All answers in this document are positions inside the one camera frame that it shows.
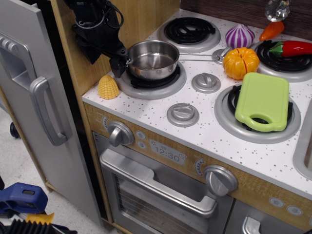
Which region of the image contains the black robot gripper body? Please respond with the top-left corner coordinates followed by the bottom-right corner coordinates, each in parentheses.
top-left (72, 16), bottom-right (128, 64)

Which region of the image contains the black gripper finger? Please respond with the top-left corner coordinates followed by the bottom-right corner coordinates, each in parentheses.
top-left (109, 58), bottom-right (127, 78)

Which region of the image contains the yellow toy corn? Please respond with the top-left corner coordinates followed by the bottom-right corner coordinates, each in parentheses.
top-left (98, 75), bottom-right (119, 99)

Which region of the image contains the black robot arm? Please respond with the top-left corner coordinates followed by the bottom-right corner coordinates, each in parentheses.
top-left (65, 0), bottom-right (128, 78)

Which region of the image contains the front left stove burner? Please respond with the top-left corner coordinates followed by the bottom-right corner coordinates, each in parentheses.
top-left (115, 62), bottom-right (186, 100)

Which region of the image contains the stove burner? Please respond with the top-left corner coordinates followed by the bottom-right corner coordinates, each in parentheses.
top-left (115, 62), bottom-right (186, 100)
top-left (251, 39), bottom-right (312, 82)
top-left (158, 17), bottom-right (221, 54)
top-left (214, 85), bottom-right (301, 144)

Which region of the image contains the back left stove burner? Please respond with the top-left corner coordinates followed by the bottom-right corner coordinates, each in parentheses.
top-left (158, 17), bottom-right (221, 54)

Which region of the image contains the front right stove burner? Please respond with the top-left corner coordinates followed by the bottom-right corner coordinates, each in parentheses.
top-left (214, 85), bottom-right (301, 144)

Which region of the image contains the back right stove burner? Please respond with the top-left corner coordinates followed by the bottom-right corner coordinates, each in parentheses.
top-left (251, 39), bottom-right (312, 82)

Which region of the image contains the small steel saucepan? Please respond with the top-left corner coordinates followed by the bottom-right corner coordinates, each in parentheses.
top-left (126, 40), bottom-right (219, 80)

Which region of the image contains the left silver oven dial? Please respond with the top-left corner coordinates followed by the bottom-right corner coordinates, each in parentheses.
top-left (107, 121), bottom-right (134, 147)

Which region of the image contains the silver oven dial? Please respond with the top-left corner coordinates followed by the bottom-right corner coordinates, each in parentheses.
top-left (204, 165), bottom-right (238, 196)
top-left (107, 121), bottom-right (134, 147)

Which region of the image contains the lower grey stovetop knob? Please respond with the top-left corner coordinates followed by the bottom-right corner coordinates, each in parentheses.
top-left (167, 103), bottom-right (199, 127)

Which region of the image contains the upper grey stovetop knob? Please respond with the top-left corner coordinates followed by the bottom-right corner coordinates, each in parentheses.
top-left (191, 73), bottom-right (221, 94)

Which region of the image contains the small grey stovetop knob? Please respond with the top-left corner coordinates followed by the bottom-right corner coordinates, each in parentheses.
top-left (212, 47), bottom-right (233, 65)

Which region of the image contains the oven clock display panel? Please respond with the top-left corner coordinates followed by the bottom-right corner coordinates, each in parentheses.
top-left (149, 139), bottom-right (187, 165)

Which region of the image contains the grey toy fridge door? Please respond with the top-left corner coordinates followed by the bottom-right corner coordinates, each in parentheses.
top-left (0, 0), bottom-right (102, 225)

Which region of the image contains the orange toy pumpkin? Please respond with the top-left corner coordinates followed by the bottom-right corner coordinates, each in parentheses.
top-left (223, 47), bottom-right (260, 80)

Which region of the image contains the purple white toy onion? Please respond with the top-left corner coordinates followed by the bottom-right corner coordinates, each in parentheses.
top-left (225, 24), bottom-right (255, 48)

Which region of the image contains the black caster wheel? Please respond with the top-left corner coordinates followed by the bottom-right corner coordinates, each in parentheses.
top-left (10, 122), bottom-right (20, 138)

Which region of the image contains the silver oven door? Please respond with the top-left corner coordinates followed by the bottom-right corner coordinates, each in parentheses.
top-left (93, 133), bottom-right (233, 234)

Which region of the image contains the green plastic cutting board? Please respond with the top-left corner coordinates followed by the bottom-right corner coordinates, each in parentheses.
top-left (234, 73), bottom-right (290, 132)

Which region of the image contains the right silver oven dial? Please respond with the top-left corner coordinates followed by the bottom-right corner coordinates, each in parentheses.
top-left (204, 165), bottom-right (238, 196)

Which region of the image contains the orange toy carrot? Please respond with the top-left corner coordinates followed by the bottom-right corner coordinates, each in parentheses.
top-left (259, 21), bottom-right (285, 41)

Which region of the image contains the clear crystal faucet knob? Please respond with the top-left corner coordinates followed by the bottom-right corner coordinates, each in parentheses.
top-left (265, 0), bottom-right (291, 22)

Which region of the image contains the blue clamp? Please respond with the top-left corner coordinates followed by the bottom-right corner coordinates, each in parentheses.
top-left (0, 182), bottom-right (48, 215)

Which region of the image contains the red toy chili pepper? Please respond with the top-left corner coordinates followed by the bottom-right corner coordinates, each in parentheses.
top-left (269, 40), bottom-right (312, 58)

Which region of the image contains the yellow tape piece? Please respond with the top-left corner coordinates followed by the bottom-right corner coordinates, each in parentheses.
top-left (25, 213), bottom-right (55, 225)

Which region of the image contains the silver lower cabinet door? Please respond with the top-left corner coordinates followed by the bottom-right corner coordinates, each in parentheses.
top-left (224, 200), bottom-right (304, 234)

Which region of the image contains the grey toy sink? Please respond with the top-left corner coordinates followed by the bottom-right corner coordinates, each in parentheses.
top-left (292, 100), bottom-right (312, 180)

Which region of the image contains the silver fridge door handle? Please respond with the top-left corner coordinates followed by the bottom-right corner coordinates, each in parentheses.
top-left (29, 76), bottom-right (73, 147)

